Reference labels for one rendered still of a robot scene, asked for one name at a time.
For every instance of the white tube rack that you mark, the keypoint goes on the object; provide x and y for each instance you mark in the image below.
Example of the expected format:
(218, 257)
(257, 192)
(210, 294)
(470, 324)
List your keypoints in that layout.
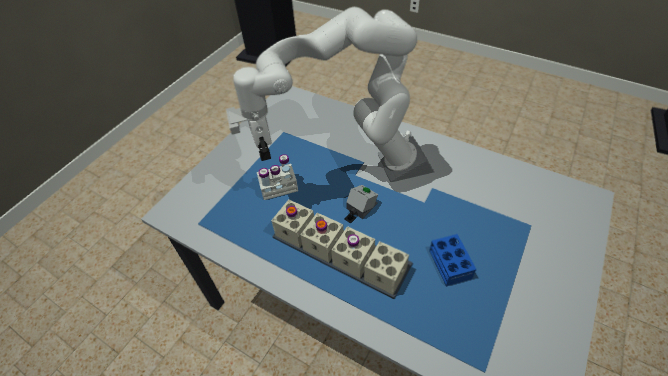
(290, 185)

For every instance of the beige bucket adapter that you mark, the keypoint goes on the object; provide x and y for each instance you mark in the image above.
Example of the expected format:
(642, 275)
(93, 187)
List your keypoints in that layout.
(382, 261)
(290, 230)
(320, 245)
(352, 260)

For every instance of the blue tube rack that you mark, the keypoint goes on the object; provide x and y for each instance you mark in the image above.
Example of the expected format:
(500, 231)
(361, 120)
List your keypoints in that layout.
(452, 274)

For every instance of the blue bench mat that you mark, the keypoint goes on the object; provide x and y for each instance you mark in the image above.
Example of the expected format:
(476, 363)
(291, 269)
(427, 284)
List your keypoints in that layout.
(461, 320)

